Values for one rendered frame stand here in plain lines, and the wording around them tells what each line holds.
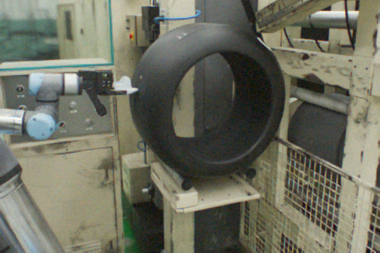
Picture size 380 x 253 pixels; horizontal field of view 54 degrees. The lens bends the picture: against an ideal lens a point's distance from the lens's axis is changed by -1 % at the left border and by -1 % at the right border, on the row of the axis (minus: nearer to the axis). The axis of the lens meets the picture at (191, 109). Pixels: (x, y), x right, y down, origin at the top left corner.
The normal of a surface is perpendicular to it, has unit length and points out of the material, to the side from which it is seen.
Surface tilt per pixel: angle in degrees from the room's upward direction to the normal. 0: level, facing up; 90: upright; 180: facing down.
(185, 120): 90
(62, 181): 90
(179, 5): 90
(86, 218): 89
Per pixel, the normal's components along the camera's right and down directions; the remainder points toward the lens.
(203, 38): 0.05, -0.51
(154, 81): -0.38, -0.07
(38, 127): 0.24, 0.25
